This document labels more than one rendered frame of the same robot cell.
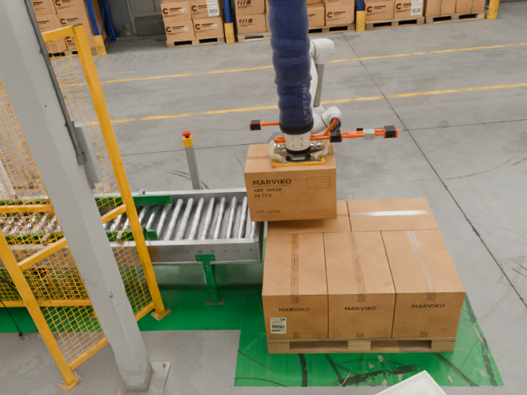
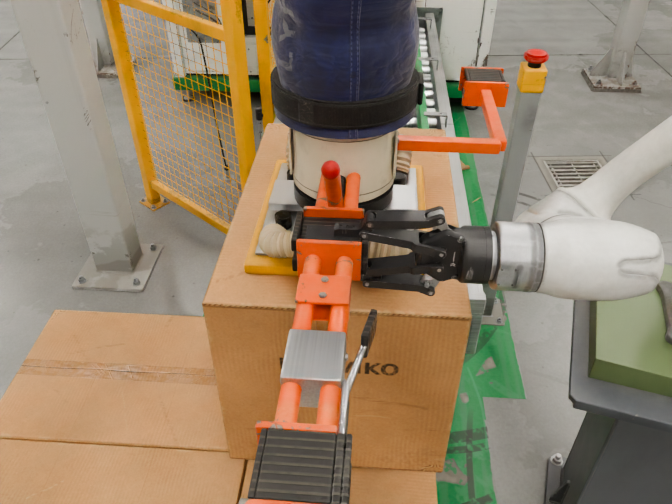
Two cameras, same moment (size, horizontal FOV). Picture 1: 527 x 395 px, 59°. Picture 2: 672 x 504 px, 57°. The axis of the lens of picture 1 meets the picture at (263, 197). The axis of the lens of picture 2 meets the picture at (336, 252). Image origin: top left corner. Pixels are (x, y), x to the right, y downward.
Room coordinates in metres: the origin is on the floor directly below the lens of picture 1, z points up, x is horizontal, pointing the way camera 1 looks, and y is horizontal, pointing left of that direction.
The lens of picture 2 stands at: (2.73, -1.15, 1.70)
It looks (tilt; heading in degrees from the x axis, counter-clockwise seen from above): 39 degrees down; 88
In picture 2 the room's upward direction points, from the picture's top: straight up
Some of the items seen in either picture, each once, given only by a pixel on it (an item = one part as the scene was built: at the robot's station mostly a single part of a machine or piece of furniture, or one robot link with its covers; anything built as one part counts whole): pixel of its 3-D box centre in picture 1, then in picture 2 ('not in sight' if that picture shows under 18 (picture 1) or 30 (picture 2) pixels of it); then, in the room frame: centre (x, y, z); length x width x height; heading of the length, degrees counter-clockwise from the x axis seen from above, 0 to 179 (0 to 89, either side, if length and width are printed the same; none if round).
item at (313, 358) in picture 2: (368, 134); (314, 368); (2.72, -0.73, 1.20); 0.07 x 0.07 x 0.04; 83
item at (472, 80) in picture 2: (256, 125); (482, 86); (3.07, 0.00, 1.19); 0.09 x 0.08 x 0.05; 173
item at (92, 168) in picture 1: (72, 154); not in sight; (1.99, 0.88, 1.62); 0.20 x 0.05 x 0.30; 84
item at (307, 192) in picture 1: (292, 180); (346, 280); (2.79, -0.21, 0.86); 0.60 x 0.40 x 0.40; 83
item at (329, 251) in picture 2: (335, 135); (331, 242); (2.75, -0.51, 1.20); 0.10 x 0.08 x 0.06; 173
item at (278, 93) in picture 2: (296, 122); (346, 85); (2.78, -0.26, 1.31); 0.23 x 0.23 x 0.04
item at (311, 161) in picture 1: (298, 159); (289, 203); (2.68, -0.26, 1.09); 0.34 x 0.10 x 0.05; 83
